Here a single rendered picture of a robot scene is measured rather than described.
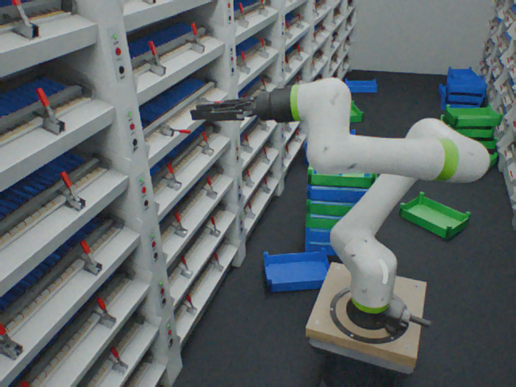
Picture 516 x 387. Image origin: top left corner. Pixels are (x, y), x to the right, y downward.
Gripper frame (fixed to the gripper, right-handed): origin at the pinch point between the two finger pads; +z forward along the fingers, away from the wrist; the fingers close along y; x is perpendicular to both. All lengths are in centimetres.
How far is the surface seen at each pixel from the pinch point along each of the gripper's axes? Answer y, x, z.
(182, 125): -14.0, 8.3, 16.7
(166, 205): 4.3, 27.5, 19.1
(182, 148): -25.3, 21.1, 26.4
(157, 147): 3.2, 8.6, 16.5
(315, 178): -70, 58, -9
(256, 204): -88, 82, 30
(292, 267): -57, 99, 5
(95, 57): 19.9, -21.2, 13.3
